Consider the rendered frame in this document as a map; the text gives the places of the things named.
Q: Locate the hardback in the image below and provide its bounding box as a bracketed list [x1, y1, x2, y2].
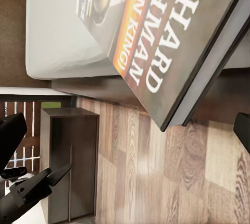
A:
[76, 0, 250, 132]

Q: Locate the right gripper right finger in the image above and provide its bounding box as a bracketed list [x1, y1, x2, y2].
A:
[233, 113, 250, 154]

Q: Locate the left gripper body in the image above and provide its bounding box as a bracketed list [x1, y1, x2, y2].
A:
[0, 179, 52, 222]

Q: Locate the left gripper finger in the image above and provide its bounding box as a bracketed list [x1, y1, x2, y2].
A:
[45, 164, 72, 186]
[17, 167, 52, 202]

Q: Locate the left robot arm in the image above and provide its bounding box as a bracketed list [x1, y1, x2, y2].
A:
[0, 164, 72, 224]

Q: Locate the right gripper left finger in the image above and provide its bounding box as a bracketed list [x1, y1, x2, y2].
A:
[0, 113, 27, 175]

